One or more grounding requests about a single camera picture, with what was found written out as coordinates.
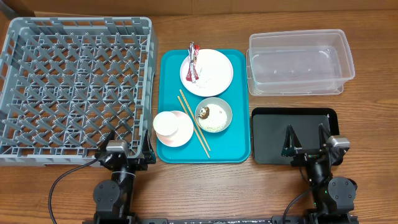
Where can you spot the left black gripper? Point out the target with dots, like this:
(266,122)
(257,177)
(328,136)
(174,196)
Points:
(148,152)

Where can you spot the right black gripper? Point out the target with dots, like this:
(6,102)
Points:
(308,156)

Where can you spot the white cup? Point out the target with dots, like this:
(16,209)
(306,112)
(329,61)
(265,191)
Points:
(165,123)

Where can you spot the small pink plate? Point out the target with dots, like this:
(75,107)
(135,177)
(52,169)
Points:
(183,133)

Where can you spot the brown food scrap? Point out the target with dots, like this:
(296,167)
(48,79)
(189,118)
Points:
(204,112)

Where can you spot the pile of white rice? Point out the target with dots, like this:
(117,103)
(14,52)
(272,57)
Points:
(216,121)

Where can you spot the red snack wrapper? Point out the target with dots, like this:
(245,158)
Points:
(193,52)

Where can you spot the grey green bowl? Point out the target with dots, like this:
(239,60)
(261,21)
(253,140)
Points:
(217,101)

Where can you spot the white tissue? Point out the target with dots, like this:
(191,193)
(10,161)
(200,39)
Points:
(203,69)

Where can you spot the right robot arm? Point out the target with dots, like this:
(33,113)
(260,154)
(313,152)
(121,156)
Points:
(333,196)

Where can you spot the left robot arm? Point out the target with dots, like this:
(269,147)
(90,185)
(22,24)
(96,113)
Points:
(113,197)

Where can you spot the grey dishwasher rack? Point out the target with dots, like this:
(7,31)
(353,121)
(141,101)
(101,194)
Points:
(67,82)

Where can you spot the black plastic tray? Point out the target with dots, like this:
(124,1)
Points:
(269,127)

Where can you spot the wooden chopstick right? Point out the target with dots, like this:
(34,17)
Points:
(199,132)

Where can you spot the clear plastic bin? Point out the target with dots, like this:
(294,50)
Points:
(300,62)

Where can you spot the teal plastic tray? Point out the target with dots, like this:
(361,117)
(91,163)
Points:
(232,145)

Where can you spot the large white plate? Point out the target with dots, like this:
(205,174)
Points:
(221,74)

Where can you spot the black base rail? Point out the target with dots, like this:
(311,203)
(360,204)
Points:
(272,220)

